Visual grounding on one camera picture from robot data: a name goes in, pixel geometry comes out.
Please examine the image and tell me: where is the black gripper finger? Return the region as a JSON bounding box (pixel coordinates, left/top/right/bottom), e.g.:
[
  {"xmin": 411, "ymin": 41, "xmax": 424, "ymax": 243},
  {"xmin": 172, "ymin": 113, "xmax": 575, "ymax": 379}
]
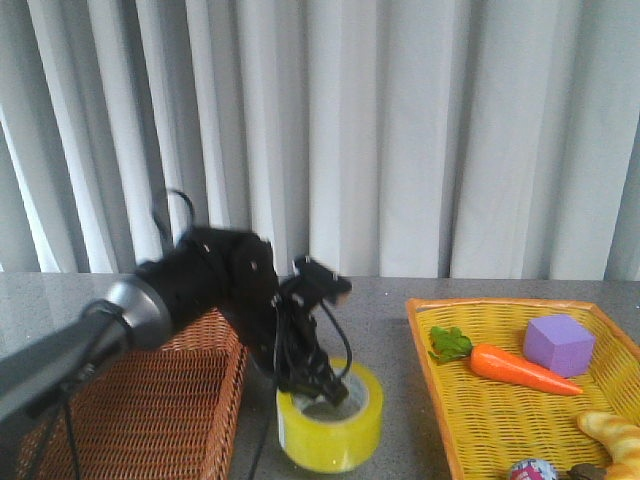
[
  {"xmin": 284, "ymin": 371, "xmax": 320, "ymax": 399},
  {"xmin": 320, "ymin": 367, "xmax": 349, "ymax": 405}
]

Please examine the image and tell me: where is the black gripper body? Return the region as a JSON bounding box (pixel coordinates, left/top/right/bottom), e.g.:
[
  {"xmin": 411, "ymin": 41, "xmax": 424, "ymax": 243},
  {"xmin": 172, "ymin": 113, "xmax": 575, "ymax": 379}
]
[{"xmin": 250, "ymin": 279, "xmax": 330, "ymax": 392}]

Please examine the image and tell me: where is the yellow packing tape roll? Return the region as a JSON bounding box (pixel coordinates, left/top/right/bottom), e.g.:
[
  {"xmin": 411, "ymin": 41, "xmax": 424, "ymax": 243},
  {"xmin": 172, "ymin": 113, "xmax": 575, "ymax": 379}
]
[{"xmin": 276, "ymin": 362, "xmax": 384, "ymax": 474}]

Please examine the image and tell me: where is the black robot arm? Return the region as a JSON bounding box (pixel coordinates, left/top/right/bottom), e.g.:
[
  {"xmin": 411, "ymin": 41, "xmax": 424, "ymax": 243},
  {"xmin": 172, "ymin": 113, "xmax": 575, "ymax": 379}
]
[{"xmin": 1, "ymin": 227, "xmax": 352, "ymax": 421}]

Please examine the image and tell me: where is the orange toy carrot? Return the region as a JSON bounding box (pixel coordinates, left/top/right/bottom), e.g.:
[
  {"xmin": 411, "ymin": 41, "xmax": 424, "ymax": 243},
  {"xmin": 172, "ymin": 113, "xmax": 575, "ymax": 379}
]
[{"xmin": 429, "ymin": 326, "xmax": 583, "ymax": 396}]

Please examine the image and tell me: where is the brown wicker basket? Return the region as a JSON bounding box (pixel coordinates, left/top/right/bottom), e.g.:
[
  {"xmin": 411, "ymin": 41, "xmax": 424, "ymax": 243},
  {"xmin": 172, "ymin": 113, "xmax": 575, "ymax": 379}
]
[{"xmin": 6, "ymin": 310, "xmax": 248, "ymax": 479}]

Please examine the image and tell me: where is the yellow woven basket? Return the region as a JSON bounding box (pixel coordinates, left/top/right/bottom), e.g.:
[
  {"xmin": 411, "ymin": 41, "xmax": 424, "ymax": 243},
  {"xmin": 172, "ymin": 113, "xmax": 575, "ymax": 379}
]
[{"xmin": 406, "ymin": 298, "xmax": 639, "ymax": 479}]

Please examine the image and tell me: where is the dark jar with label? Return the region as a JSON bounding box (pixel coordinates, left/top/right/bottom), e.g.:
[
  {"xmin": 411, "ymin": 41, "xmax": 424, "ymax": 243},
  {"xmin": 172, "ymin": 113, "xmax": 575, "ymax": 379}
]
[{"xmin": 507, "ymin": 458, "xmax": 559, "ymax": 480}]

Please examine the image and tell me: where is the purple foam cube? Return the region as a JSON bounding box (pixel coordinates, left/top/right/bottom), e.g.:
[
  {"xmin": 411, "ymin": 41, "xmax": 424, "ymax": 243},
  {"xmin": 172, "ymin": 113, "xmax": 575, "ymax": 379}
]
[{"xmin": 523, "ymin": 314, "xmax": 596, "ymax": 378}]

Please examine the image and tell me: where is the brown chocolate cookie toy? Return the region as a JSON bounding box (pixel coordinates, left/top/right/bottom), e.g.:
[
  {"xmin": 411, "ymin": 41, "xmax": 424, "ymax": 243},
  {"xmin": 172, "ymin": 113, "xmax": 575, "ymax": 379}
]
[{"xmin": 567, "ymin": 463, "xmax": 607, "ymax": 480}]

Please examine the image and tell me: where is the toy croissant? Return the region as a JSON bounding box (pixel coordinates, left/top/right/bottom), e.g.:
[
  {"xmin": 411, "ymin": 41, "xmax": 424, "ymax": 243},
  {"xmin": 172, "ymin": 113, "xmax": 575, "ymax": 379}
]
[{"xmin": 577, "ymin": 411, "xmax": 639, "ymax": 479}]

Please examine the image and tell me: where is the white pleated curtain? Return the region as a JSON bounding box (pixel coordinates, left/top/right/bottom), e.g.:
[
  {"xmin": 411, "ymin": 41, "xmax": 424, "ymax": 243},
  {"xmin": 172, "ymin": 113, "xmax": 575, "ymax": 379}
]
[{"xmin": 1, "ymin": 1, "xmax": 639, "ymax": 280}]

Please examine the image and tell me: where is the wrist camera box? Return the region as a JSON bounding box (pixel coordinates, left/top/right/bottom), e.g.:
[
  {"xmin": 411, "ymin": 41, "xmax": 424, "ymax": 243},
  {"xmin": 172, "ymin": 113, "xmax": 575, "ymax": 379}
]
[{"xmin": 292, "ymin": 256, "xmax": 352, "ymax": 307}]

